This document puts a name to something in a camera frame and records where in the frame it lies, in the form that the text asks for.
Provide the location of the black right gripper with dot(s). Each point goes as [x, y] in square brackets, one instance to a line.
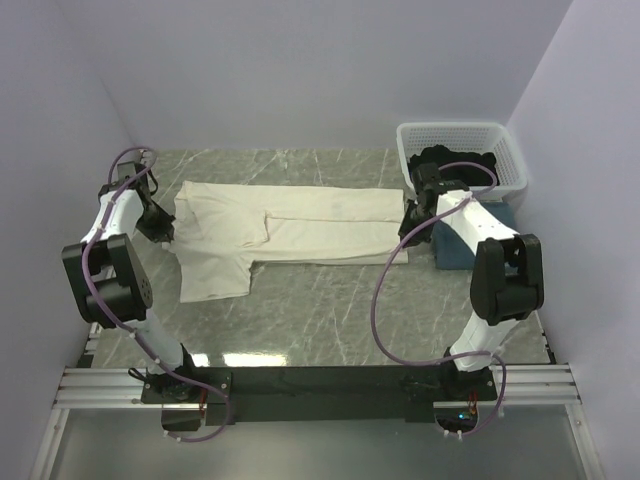
[413, 229]

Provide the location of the black t shirt in basket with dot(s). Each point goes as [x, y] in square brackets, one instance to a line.
[463, 166]

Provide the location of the aluminium frame rail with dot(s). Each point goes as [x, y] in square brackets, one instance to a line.
[112, 389]

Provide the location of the white plastic laundry basket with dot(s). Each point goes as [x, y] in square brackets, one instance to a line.
[485, 143]

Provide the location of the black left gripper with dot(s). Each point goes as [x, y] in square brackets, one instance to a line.
[157, 226]

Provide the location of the cream white t shirt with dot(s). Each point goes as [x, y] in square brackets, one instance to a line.
[221, 230]

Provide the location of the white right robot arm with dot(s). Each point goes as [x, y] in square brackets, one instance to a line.
[507, 279]

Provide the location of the folded blue t shirt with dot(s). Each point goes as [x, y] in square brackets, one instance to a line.
[450, 251]

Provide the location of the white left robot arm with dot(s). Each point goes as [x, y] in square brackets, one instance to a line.
[109, 283]

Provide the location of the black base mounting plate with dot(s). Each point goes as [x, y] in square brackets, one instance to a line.
[281, 393]

